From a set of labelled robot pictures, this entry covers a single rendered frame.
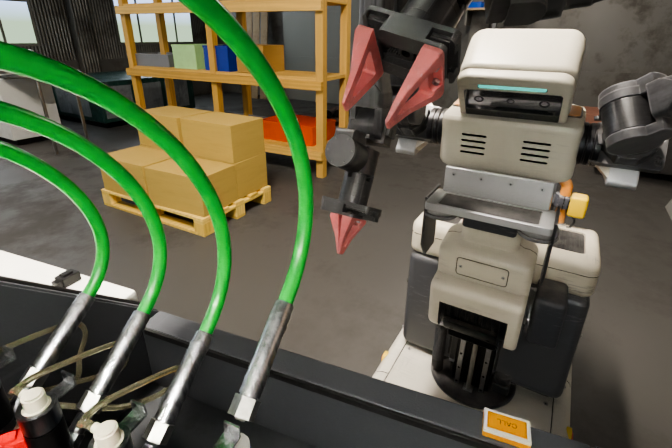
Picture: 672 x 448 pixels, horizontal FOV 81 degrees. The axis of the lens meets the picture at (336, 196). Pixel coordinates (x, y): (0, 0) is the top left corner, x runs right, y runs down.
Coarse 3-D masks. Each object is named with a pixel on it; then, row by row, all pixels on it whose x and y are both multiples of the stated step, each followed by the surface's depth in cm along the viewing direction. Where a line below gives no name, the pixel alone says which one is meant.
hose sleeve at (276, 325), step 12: (276, 300) 35; (276, 312) 34; (288, 312) 34; (276, 324) 34; (264, 336) 33; (276, 336) 33; (264, 348) 33; (276, 348) 33; (252, 360) 32; (264, 360) 32; (252, 372) 32; (264, 372) 32; (252, 384) 31; (264, 384) 32; (252, 396) 31
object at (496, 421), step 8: (488, 416) 46; (496, 416) 46; (504, 416) 46; (488, 424) 45; (496, 424) 45; (504, 424) 45; (512, 424) 45; (520, 424) 45; (512, 432) 44; (520, 432) 44; (504, 440) 44
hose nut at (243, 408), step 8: (232, 400) 31; (240, 400) 31; (248, 400) 31; (256, 400) 31; (232, 408) 31; (240, 408) 30; (248, 408) 30; (256, 408) 31; (240, 416) 30; (248, 416) 30
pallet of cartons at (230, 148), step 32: (192, 128) 314; (224, 128) 296; (256, 128) 318; (128, 160) 309; (160, 160) 310; (224, 160) 307; (256, 160) 325; (160, 192) 295; (192, 192) 280; (224, 192) 298; (256, 192) 329; (192, 224) 299
